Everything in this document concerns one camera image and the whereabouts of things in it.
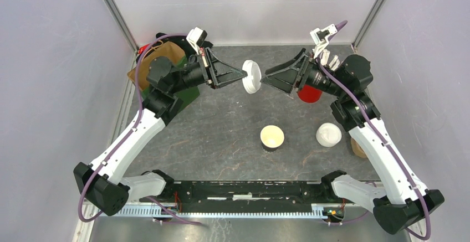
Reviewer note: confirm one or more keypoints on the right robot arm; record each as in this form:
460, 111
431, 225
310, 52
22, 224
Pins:
403, 199

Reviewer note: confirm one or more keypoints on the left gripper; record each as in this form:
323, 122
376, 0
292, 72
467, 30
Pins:
229, 74

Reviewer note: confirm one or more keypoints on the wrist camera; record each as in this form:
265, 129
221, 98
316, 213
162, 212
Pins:
321, 38
195, 38

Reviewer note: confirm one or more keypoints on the red object behind bag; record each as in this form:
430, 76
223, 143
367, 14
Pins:
144, 49

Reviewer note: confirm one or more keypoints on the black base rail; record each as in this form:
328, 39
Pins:
248, 196

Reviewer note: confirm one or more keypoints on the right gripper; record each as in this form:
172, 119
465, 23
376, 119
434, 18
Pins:
284, 80

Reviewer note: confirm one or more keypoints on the black cloth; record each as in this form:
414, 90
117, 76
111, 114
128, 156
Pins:
183, 43

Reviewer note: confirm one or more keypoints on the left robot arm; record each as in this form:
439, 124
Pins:
102, 181

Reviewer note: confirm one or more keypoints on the red cup holder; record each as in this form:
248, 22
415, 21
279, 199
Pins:
309, 94

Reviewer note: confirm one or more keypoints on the brown cardboard cup carrier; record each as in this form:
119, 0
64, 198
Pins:
357, 150

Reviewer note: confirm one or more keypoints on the stack of white lids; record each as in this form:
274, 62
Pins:
328, 135

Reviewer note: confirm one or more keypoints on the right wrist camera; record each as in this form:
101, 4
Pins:
321, 38

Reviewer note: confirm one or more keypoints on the green paper bag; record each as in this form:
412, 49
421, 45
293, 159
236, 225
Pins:
164, 70

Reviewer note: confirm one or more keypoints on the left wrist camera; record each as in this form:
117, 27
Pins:
195, 38

